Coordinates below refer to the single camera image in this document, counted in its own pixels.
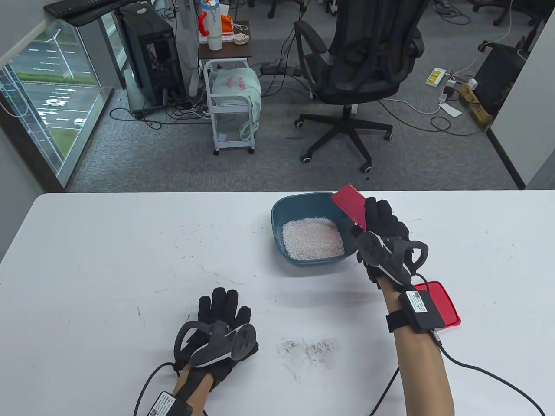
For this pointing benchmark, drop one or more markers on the white paper sheet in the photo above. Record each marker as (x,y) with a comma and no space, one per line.
(451,110)

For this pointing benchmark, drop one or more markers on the white rolling cart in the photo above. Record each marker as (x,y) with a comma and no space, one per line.
(225,54)

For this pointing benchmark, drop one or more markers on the black chair base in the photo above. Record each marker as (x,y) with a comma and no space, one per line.
(503,15)
(272,8)

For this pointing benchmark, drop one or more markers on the black computer tower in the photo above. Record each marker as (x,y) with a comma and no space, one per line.
(151,52)

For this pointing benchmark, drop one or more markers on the black case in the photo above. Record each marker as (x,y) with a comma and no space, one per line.
(498,78)

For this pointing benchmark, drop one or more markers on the black wrist sensor box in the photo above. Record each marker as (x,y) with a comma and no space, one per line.
(167,405)
(422,310)

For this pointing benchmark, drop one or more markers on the black power strip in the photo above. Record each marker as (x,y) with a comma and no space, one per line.
(277,69)

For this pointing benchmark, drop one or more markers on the person's left forearm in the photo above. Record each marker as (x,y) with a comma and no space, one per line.
(193,385)

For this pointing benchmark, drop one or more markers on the person's right forearm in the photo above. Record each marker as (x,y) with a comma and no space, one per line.
(422,372)

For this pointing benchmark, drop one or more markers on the black keyboard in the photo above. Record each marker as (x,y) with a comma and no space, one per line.
(78,8)

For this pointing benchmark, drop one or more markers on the black office chair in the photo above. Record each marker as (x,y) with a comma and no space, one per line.
(360,82)

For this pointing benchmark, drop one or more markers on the teal plastic basin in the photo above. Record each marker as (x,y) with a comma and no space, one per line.
(303,203)

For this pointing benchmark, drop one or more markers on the orange box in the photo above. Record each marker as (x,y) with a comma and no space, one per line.
(226,25)

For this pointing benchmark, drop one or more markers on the red container lid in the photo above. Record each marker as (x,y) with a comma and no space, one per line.
(448,307)

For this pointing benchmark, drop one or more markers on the pale green plastic bag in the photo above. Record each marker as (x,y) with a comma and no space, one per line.
(236,86)

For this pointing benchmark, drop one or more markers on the white desk leg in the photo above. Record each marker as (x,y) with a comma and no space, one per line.
(186,43)

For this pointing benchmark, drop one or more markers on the black right wrist sensor box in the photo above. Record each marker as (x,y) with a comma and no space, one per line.
(422,310)

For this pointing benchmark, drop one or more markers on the person's right hand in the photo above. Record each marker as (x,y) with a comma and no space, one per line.
(383,219)

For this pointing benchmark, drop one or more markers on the black white left controller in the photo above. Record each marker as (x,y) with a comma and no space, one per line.
(243,340)

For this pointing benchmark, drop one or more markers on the black left wrist sensor box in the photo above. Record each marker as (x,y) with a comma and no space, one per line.
(167,405)

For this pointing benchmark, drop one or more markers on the white yellow power strip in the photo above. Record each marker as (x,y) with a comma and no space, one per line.
(435,76)

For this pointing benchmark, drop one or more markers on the brown cardboard box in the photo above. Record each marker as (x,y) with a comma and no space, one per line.
(477,110)

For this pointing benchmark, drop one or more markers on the white rice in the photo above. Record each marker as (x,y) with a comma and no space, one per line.
(312,240)

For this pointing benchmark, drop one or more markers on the red plastic container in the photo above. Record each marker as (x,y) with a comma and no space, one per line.
(349,203)

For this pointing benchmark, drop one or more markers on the glass window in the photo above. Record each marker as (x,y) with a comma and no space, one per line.
(52,86)

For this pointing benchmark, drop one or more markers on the white charger adapter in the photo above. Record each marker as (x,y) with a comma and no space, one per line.
(472,84)

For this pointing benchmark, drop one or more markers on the person's left hand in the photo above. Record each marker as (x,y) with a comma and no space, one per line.
(221,307)

